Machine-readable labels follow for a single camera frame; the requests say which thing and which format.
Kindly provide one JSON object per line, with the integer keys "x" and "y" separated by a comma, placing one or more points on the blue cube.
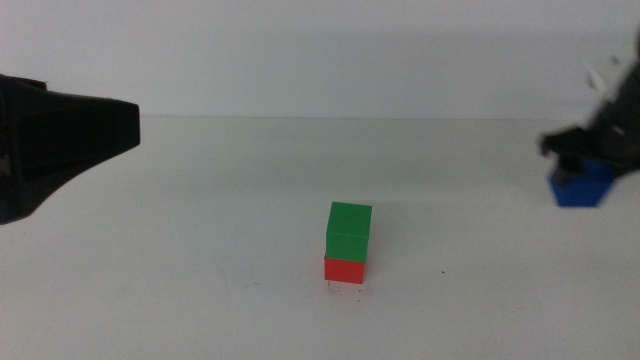
{"x": 582, "y": 192}

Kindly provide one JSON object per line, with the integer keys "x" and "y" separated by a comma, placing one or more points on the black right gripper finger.
{"x": 566, "y": 169}

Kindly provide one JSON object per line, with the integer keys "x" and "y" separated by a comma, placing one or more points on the green cube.
{"x": 348, "y": 230}

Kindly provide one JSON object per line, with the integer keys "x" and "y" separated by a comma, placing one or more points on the red cube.
{"x": 345, "y": 271}

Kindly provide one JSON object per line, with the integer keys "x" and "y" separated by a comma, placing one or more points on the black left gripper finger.
{"x": 85, "y": 135}

